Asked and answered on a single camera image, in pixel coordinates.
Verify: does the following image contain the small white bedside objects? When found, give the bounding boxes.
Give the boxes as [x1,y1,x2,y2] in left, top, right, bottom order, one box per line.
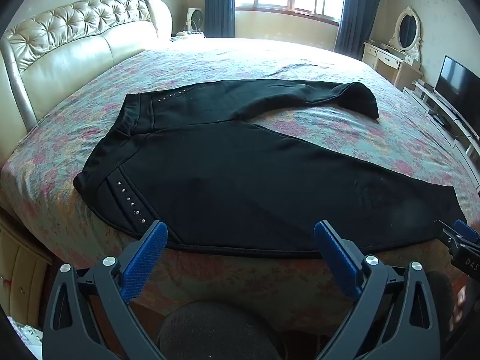
[170,31,206,42]

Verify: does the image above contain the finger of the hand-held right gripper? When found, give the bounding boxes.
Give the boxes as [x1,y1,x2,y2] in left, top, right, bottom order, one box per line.
[435,219,469,252]
[453,219,480,244]

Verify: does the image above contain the floral bed blanket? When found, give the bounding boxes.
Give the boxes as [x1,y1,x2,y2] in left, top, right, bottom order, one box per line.
[0,37,480,331]

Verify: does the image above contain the person's left leg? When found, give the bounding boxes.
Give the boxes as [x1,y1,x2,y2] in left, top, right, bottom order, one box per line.
[157,300,286,360]

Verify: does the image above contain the white desk fan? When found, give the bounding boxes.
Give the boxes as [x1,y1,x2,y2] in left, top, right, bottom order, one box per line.
[186,7,205,34]

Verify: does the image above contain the cream tufted leather headboard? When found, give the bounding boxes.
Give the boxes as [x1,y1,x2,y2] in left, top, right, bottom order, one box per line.
[0,0,173,139]

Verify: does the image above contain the dark blue curtain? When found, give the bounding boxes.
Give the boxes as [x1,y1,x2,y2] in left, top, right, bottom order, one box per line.
[334,0,385,61]
[204,0,236,39]

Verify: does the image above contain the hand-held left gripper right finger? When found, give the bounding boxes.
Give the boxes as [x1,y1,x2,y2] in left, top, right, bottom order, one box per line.
[314,220,439,360]

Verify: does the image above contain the white dressing table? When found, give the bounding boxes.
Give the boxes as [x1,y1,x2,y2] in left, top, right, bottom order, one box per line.
[362,41,421,91]

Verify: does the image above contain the white television stand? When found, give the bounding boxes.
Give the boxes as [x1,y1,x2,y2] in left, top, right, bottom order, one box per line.
[403,79,480,190]

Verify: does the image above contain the white oval vanity mirror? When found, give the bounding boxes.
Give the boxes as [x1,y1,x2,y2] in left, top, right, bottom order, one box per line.
[388,6,422,59]

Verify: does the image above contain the black pants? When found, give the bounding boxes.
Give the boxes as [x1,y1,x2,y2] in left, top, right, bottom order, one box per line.
[73,79,467,259]

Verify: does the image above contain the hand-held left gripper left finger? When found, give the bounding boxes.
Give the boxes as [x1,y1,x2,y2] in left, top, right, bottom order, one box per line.
[43,221,168,360]

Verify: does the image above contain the person's right hand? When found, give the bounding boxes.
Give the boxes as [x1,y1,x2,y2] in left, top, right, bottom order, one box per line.
[454,285,469,326]

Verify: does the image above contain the black flat television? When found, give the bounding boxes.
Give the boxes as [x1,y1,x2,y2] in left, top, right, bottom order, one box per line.
[434,55,480,128]

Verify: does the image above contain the cream bedside cabinet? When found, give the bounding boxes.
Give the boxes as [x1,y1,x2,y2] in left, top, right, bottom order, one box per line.
[0,214,53,331]

